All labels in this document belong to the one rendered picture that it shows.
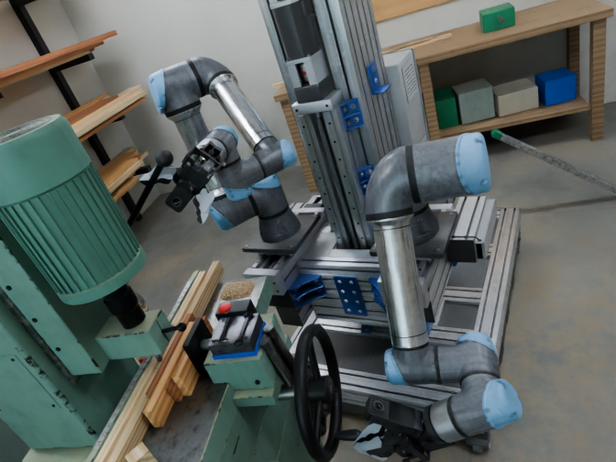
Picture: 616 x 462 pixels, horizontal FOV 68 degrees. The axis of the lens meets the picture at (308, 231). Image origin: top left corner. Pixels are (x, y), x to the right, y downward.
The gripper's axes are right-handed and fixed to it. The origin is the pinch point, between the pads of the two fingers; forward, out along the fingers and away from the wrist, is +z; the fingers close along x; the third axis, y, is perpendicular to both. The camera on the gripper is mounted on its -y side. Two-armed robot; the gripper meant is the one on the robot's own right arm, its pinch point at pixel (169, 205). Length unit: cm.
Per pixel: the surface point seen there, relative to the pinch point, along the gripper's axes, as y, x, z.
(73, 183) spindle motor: 4.5, -14.0, 15.0
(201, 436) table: -20.2, 30.7, 28.3
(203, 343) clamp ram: -19.9, 23.1, 9.3
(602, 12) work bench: 108, 130, -244
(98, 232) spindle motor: -1.3, -6.6, 15.7
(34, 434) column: -61, 5, 23
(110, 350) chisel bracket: -29.6, 7.5, 15.7
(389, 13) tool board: 25, 36, -311
